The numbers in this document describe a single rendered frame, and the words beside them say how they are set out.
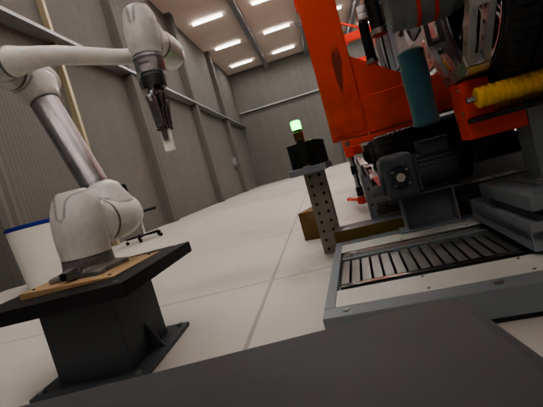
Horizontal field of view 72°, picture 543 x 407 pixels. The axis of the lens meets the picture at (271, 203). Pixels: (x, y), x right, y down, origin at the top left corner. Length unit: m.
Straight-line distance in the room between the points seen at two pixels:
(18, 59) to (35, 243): 2.99
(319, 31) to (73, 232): 1.26
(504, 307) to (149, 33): 1.17
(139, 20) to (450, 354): 1.18
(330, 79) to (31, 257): 3.43
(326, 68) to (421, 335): 1.57
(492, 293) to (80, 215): 1.13
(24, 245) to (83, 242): 3.07
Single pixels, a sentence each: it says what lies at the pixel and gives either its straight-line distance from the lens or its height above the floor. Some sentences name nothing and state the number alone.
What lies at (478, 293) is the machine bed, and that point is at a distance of 0.98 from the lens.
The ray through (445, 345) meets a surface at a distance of 0.25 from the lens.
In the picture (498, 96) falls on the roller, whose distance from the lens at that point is 1.22.
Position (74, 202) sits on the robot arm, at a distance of 1.30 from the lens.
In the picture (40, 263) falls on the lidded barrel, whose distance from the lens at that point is 4.33.
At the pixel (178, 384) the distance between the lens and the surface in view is 0.29.
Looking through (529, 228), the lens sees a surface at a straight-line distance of 1.15.
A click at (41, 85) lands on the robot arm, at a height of 0.99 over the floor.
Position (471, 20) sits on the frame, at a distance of 1.14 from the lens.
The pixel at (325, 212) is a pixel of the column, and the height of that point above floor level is 0.21.
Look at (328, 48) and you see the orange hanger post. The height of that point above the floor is 0.92.
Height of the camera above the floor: 0.46
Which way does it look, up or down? 4 degrees down
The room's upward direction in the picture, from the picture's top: 16 degrees counter-clockwise
